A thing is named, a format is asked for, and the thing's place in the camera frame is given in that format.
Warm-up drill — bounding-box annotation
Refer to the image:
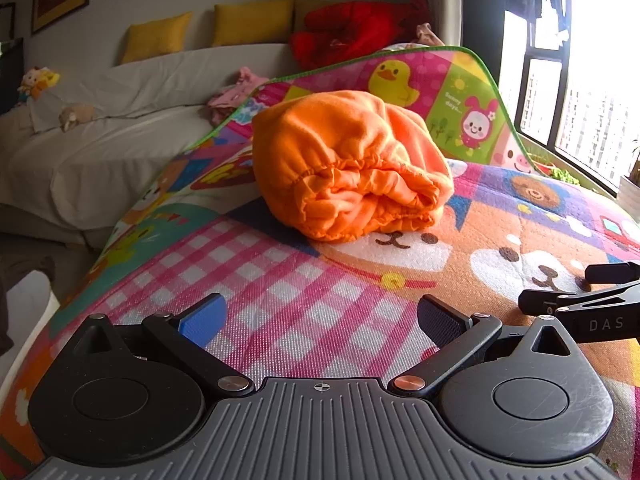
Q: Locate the black-framed window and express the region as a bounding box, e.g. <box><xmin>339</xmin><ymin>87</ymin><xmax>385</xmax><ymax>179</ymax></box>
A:
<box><xmin>500</xmin><ymin>0</ymin><xmax>640</xmax><ymax>198</ymax></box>

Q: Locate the colourful printed play mat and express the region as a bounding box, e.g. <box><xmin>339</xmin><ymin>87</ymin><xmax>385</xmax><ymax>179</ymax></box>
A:
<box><xmin>0</xmin><ymin>46</ymin><xmax>640</xmax><ymax>480</ymax></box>

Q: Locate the dark screen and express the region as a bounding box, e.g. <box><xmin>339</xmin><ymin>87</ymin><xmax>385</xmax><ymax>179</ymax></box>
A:
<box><xmin>0</xmin><ymin>37</ymin><xmax>25</xmax><ymax>117</ymax></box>

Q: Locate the orange elastic-waist garment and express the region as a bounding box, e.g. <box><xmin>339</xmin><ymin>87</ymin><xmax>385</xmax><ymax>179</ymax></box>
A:
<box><xmin>251</xmin><ymin>90</ymin><xmax>455</xmax><ymax>242</ymax></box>

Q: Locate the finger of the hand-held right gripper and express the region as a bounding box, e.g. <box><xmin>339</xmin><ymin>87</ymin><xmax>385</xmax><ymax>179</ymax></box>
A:
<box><xmin>518</xmin><ymin>282</ymin><xmax>640</xmax><ymax>316</ymax></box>
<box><xmin>584</xmin><ymin>262</ymin><xmax>640</xmax><ymax>285</ymax></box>

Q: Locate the yellow cushion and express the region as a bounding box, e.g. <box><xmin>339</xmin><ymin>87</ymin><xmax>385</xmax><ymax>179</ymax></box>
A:
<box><xmin>294</xmin><ymin>0</ymin><xmax>332</xmax><ymax>32</ymax></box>
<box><xmin>121</xmin><ymin>11</ymin><xmax>194</xmax><ymax>65</ymax></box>
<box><xmin>212</xmin><ymin>0</ymin><xmax>296</xmax><ymax>48</ymax></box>

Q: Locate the pink garment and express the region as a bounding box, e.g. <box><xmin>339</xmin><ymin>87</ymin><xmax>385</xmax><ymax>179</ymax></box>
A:
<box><xmin>207</xmin><ymin>66</ymin><xmax>271</xmax><ymax>127</ymax></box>

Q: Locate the red plant basin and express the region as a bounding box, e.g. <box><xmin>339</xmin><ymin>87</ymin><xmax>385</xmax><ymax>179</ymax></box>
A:
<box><xmin>529</xmin><ymin>152</ymin><xmax>558</xmax><ymax>177</ymax></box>

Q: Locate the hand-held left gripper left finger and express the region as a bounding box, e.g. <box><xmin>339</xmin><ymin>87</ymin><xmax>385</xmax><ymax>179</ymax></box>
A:
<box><xmin>65</xmin><ymin>292</ymin><xmax>257</xmax><ymax>399</ymax></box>

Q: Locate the grey covered sofa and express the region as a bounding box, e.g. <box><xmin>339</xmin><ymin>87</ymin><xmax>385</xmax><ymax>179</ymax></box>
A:
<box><xmin>0</xmin><ymin>42</ymin><xmax>301</xmax><ymax>252</ymax></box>

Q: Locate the small beige plush toy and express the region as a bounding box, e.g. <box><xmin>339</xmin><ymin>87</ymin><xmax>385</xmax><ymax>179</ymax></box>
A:
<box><xmin>58</xmin><ymin>104</ymin><xmax>96</xmax><ymax>134</ymax></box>

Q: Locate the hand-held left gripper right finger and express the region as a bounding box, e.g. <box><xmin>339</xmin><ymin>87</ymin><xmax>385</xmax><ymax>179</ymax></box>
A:
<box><xmin>387</xmin><ymin>294</ymin><xmax>577</xmax><ymax>400</ymax></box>

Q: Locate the pale pink clothing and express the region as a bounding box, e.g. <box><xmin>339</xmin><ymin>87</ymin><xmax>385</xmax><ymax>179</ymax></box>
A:
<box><xmin>414</xmin><ymin>22</ymin><xmax>446</xmax><ymax>49</ymax></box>

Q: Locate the dark cloth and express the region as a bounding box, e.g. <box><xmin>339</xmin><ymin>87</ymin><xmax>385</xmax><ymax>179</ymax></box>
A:
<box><xmin>0</xmin><ymin>254</ymin><xmax>57</xmax><ymax>357</ymax></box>

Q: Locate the red cloth heap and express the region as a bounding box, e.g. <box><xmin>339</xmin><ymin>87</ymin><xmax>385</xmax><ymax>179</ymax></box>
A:
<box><xmin>290</xmin><ymin>0</ymin><xmax>432</xmax><ymax>71</ymax></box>

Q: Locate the yellow and pink plush toy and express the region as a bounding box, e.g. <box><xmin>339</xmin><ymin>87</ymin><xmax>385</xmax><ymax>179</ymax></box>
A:
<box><xmin>16</xmin><ymin>66</ymin><xmax>61</xmax><ymax>102</ymax></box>

